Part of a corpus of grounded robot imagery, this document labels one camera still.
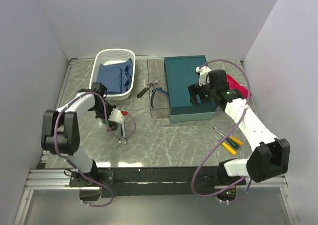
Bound teal storage box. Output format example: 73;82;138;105
164;55;217;123

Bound black adjustable wrench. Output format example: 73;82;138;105
137;79;158;98

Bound blue handled pliers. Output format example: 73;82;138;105
150;85;170;109

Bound green hex key set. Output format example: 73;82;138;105
107;121;118;131

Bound green handled screwdriver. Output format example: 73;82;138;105
226;138;243;150

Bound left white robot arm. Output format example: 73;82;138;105
41;82;125;186

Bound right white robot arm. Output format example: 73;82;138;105
188;67;290;185

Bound magenta cloth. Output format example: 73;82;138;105
227;74;252;99

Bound blue checkered cloth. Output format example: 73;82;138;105
96;58;133;94

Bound silver open-end wrench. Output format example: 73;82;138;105
119;109;128;144

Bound white plastic basket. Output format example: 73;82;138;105
89;49;135;101

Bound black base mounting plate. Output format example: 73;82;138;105
68;165;247;201

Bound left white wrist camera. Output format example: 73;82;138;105
108;108;128;124

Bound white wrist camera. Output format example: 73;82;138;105
108;108;128;124
195;66;211;86

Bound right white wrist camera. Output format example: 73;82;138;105
195;66;211;86

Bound yellow handled screwdriver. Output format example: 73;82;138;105
222;142;237;155

